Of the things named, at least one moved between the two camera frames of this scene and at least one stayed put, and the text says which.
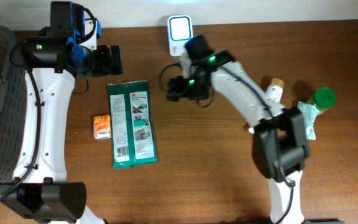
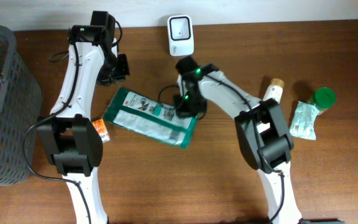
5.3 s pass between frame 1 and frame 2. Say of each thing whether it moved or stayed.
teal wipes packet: stayed
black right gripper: moved
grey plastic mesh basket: stayed
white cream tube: stayed
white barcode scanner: stayed
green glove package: moved
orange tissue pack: moved
